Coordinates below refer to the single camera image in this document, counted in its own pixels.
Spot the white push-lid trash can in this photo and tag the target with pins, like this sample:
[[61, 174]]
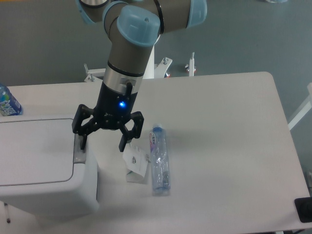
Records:
[[43, 170]]

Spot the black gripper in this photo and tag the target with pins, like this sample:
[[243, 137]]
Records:
[[112, 111]]

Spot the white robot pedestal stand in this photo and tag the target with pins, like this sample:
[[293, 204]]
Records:
[[156, 70]]

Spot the white crumpled paper receipt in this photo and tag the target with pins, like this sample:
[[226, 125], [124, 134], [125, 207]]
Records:
[[136, 161]]

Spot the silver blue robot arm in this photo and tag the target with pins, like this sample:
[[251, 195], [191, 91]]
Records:
[[133, 27]]

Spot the black device at table edge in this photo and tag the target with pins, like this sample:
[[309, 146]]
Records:
[[304, 209]]

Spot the empty clear plastic bottle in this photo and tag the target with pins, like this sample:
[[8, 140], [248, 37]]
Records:
[[161, 181]]

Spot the white upright bracket post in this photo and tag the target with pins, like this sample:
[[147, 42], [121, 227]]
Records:
[[190, 68]]

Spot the white frame bar right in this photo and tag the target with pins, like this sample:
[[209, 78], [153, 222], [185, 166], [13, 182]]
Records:
[[302, 110]]

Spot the blue labelled water bottle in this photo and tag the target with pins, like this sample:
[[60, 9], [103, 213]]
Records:
[[9, 106]]

